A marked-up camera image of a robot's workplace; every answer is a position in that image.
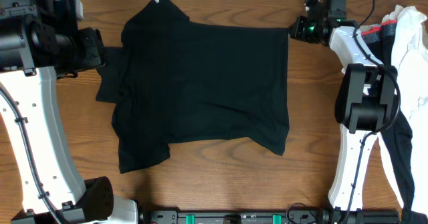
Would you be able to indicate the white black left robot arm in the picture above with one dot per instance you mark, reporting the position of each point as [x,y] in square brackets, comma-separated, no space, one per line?
[41,43]

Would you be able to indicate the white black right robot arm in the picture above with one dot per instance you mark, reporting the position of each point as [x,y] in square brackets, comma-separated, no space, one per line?
[364,105]

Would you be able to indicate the black t-shirt white logo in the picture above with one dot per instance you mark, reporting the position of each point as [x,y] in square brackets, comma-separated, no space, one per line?
[175,81]

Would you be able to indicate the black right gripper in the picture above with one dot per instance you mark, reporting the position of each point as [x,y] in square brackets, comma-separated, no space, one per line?
[297,33]

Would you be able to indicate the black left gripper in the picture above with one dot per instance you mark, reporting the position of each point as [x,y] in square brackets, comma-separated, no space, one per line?
[92,55]

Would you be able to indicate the white crumpled garment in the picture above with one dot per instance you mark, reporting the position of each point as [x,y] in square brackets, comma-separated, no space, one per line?
[409,56]

